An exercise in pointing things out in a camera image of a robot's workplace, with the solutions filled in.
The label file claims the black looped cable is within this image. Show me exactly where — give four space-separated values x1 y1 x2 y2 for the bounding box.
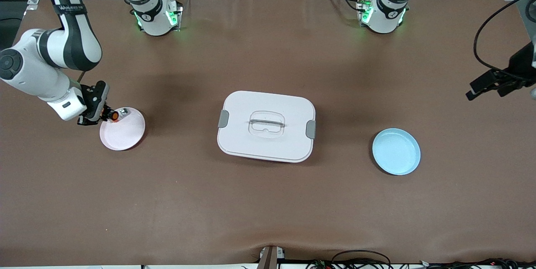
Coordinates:
332 250 392 269

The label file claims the orange push-button switch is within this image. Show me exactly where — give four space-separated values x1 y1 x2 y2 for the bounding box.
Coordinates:
100 109 121 124

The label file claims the light blue round plate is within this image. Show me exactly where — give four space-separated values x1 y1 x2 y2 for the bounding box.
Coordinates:
372 128 421 176

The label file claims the pale pink round plate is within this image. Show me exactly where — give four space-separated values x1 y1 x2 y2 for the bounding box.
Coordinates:
99 107 146 151

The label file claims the brown mount post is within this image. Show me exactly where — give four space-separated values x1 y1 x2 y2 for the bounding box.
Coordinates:
256 245 286 269

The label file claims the clear lid handle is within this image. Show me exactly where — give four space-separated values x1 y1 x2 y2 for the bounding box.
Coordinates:
248 111 286 138

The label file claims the white lidded storage box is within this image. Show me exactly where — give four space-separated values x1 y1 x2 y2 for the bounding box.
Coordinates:
217 91 316 163

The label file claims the tangled cable bundle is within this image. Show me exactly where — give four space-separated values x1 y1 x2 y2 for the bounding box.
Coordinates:
306 258 536 269

